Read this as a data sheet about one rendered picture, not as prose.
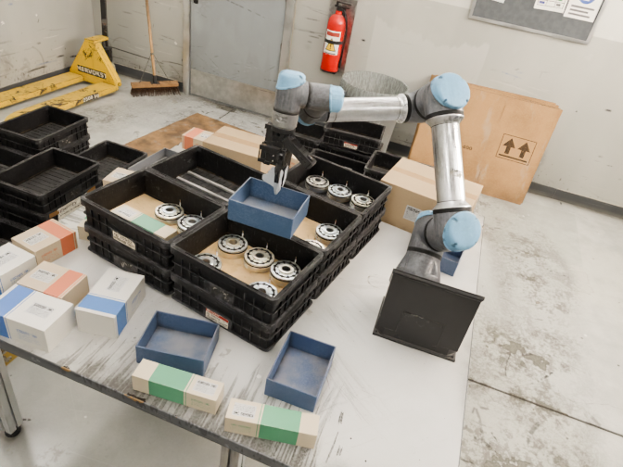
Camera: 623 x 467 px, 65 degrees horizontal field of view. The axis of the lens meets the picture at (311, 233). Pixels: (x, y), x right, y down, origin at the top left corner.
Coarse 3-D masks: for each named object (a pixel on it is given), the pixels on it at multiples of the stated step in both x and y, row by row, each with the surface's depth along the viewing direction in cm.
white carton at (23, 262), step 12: (0, 252) 157; (12, 252) 158; (24, 252) 159; (0, 264) 153; (12, 264) 154; (24, 264) 156; (36, 264) 160; (0, 276) 149; (12, 276) 153; (0, 288) 150
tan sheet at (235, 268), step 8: (208, 248) 168; (216, 248) 169; (248, 248) 172; (224, 264) 163; (232, 264) 164; (240, 264) 164; (232, 272) 160; (240, 272) 161; (248, 272) 161; (248, 280) 158; (256, 280) 159; (264, 280) 160; (280, 288) 157
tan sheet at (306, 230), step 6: (306, 222) 191; (312, 222) 191; (300, 228) 187; (306, 228) 188; (312, 228) 188; (294, 234) 183; (300, 234) 184; (306, 234) 184; (312, 234) 185; (324, 246) 180
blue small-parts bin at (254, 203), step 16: (240, 192) 147; (256, 192) 154; (272, 192) 152; (288, 192) 150; (240, 208) 140; (256, 208) 138; (272, 208) 151; (288, 208) 152; (304, 208) 146; (256, 224) 142; (272, 224) 140; (288, 224) 138
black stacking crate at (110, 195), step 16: (144, 176) 186; (112, 192) 175; (128, 192) 182; (144, 192) 190; (160, 192) 186; (176, 192) 181; (112, 208) 179; (192, 208) 181; (208, 208) 177; (96, 224) 168; (112, 224) 163; (144, 240) 157; (144, 256) 161; (160, 256) 157
